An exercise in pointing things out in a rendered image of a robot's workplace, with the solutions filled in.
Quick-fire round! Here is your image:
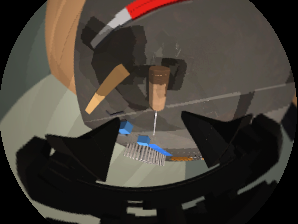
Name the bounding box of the hook tool with wooden handle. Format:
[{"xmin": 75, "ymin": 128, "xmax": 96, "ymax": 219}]
[{"xmin": 148, "ymin": 65, "xmax": 170, "ymax": 136}]

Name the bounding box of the blue flat strip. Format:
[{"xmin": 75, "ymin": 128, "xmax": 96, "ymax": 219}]
[{"xmin": 149, "ymin": 144, "xmax": 173, "ymax": 156}]

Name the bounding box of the light blue block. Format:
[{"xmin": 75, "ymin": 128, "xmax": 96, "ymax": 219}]
[
  {"xmin": 137, "ymin": 136, "xmax": 150, "ymax": 147},
  {"xmin": 118, "ymin": 120, "xmax": 133, "ymax": 135}
]

